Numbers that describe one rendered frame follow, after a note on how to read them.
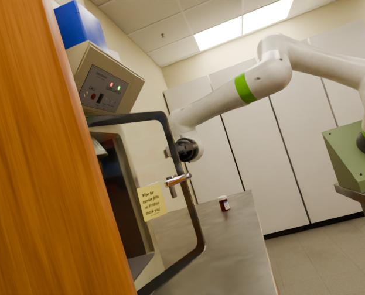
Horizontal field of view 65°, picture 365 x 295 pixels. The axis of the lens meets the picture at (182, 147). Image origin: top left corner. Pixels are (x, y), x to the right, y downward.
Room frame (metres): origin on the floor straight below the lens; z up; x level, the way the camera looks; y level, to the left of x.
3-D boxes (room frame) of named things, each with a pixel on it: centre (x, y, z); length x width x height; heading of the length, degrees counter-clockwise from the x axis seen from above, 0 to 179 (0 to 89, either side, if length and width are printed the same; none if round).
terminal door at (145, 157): (0.67, 0.11, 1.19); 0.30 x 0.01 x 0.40; 141
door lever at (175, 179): (0.71, 0.04, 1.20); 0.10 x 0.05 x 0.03; 141
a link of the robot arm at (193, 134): (1.21, -0.03, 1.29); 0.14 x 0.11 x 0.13; 168
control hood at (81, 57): (0.69, 0.13, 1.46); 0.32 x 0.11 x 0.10; 169
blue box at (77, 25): (0.59, 0.15, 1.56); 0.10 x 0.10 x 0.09; 79
